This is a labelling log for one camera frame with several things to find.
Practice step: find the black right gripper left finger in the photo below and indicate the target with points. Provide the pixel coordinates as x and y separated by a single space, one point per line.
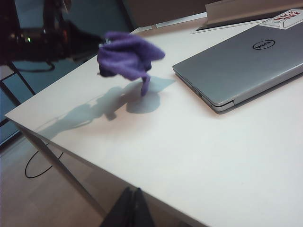
123 210

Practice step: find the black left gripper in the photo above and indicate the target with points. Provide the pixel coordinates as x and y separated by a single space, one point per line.
59 40

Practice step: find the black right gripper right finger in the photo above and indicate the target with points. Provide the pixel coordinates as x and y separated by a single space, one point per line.
142 212

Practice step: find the purple microfibre rag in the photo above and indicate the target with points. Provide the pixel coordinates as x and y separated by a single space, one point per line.
123 54

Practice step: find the grey-brown desk divider panel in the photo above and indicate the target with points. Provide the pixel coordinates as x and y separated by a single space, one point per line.
170 7

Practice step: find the silver closed laptop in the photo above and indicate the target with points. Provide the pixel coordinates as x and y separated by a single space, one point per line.
236 63

